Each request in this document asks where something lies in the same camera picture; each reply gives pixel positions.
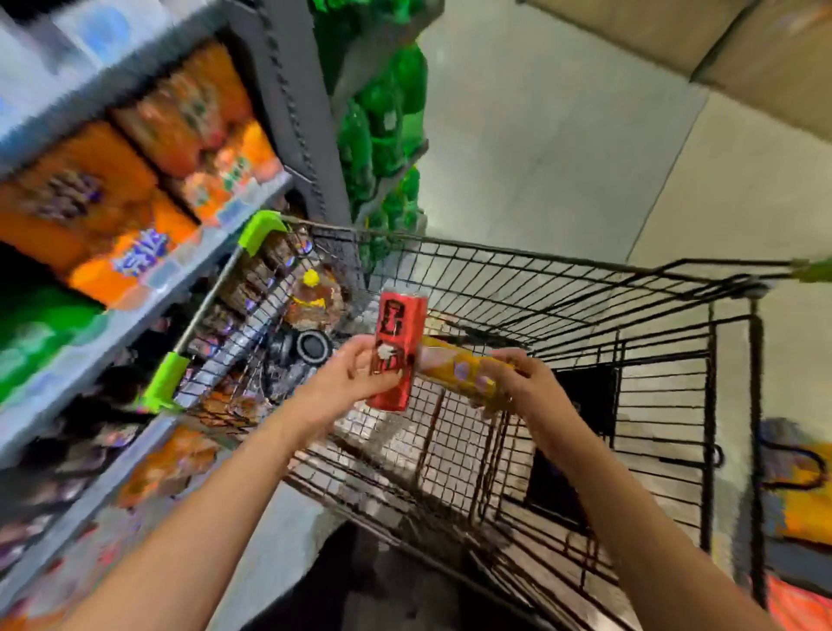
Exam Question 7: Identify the orange drink multipack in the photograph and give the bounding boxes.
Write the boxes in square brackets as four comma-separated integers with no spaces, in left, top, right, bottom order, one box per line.
[110,42,284,225]
[0,120,199,307]

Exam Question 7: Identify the orange yellow box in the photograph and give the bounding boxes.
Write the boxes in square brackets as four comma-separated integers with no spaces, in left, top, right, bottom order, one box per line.
[760,441,832,547]

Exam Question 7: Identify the rows of large green bottles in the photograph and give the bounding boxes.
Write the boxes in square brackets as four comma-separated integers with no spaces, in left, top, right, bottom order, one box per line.
[311,0,430,268]

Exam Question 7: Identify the red soda can figure print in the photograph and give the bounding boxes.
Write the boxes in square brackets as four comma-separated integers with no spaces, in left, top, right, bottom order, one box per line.
[365,289,430,414]

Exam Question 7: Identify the green drink multipack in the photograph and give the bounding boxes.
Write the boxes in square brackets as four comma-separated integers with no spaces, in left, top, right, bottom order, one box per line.
[0,285,108,404]

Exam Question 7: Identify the person's right forearm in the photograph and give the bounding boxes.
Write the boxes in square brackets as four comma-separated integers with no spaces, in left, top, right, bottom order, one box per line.
[532,409,781,631]

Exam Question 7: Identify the grey metal shelf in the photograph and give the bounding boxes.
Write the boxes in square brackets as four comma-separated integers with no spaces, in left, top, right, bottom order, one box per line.
[0,0,443,631]

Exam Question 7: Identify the black headphones in cart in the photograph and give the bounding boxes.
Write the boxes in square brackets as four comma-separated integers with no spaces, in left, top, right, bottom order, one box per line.
[266,328,336,404]

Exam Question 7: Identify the person's right hand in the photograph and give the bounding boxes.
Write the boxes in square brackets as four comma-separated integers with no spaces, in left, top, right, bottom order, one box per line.
[471,348,580,443]

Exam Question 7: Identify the slim yellow soda can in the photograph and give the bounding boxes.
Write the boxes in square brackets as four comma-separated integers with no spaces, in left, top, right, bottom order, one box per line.
[415,335,518,417]

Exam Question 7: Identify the black wire shopping cart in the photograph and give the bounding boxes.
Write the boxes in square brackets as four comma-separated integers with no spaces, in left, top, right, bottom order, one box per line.
[140,209,832,631]

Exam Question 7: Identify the row of orange drink bottles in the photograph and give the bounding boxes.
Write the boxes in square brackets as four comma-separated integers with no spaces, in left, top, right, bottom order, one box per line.
[114,426,222,511]

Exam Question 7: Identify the red box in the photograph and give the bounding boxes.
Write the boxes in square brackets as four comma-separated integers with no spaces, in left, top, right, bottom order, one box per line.
[766,575,832,631]

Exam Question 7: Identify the person's left forearm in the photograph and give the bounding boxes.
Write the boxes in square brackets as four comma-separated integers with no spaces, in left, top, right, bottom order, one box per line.
[58,415,326,631]

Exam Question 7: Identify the person's dark trousers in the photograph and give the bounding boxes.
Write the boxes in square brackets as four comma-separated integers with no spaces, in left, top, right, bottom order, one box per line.
[240,519,560,631]

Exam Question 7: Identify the person's left hand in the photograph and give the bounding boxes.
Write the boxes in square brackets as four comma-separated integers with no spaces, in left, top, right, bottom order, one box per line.
[285,335,404,450]

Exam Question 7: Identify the amber bottle yellow cap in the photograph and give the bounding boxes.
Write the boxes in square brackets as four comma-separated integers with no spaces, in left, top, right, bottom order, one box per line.
[283,268,346,333]

